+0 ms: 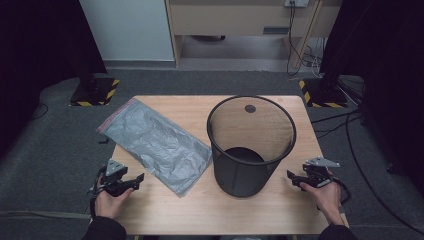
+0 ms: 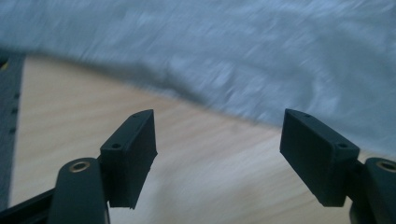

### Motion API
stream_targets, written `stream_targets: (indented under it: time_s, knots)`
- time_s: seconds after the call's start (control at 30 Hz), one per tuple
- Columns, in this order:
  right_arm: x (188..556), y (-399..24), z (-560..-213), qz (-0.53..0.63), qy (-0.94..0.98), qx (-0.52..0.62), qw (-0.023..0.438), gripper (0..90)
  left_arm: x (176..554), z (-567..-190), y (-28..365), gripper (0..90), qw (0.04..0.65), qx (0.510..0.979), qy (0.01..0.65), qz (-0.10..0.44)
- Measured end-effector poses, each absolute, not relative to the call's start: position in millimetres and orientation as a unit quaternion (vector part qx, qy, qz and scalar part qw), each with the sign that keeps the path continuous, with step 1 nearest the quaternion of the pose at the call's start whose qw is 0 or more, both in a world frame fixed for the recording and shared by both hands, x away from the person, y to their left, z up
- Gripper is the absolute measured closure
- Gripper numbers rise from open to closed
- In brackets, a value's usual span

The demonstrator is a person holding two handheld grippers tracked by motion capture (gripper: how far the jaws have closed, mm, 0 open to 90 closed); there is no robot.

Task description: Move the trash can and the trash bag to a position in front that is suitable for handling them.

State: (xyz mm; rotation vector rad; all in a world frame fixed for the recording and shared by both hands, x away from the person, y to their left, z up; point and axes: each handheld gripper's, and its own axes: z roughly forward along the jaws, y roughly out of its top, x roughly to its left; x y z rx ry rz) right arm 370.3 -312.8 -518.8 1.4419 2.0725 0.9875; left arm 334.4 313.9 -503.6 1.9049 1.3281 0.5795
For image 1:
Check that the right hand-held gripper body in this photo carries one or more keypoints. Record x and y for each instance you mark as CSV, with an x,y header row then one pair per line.
x,y
318,175

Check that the black stand with striped base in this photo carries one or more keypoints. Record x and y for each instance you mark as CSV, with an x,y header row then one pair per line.
x,y
325,95
95,93

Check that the black curtain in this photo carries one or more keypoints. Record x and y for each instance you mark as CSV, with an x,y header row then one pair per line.
x,y
396,66
40,50

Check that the grey plastic trash bag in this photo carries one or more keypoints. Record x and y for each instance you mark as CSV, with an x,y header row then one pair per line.
x,y
156,143

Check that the white cabinet panel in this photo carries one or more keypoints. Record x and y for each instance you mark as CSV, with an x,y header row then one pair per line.
x,y
126,30

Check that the black mesh wastebasket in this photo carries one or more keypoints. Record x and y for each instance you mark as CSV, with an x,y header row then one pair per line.
x,y
240,180

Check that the person's right hand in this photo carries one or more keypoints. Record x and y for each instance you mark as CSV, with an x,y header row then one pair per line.
x,y
328,200

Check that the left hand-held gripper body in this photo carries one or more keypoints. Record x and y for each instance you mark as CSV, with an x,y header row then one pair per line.
x,y
115,168

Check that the round black disc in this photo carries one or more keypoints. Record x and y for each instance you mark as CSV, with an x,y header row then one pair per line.
x,y
250,108

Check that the person's left hand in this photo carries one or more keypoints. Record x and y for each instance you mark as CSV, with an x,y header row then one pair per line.
x,y
110,205

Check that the light wooden desk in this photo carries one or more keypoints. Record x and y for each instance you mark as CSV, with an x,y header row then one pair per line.
x,y
226,20

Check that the grey power strip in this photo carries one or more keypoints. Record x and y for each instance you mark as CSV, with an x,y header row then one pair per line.
x,y
296,2

